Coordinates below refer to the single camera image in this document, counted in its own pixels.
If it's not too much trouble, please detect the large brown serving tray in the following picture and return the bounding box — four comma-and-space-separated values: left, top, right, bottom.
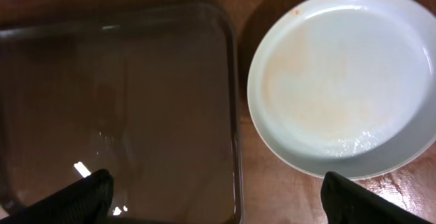
1, 1, 243, 223

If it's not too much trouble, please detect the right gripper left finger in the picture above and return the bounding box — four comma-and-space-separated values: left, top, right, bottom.
1, 169, 114, 224

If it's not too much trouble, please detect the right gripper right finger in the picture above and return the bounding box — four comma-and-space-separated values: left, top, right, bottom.
320, 172, 430, 224

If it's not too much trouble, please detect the pale green plate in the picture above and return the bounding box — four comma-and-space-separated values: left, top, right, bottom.
247, 0, 435, 179

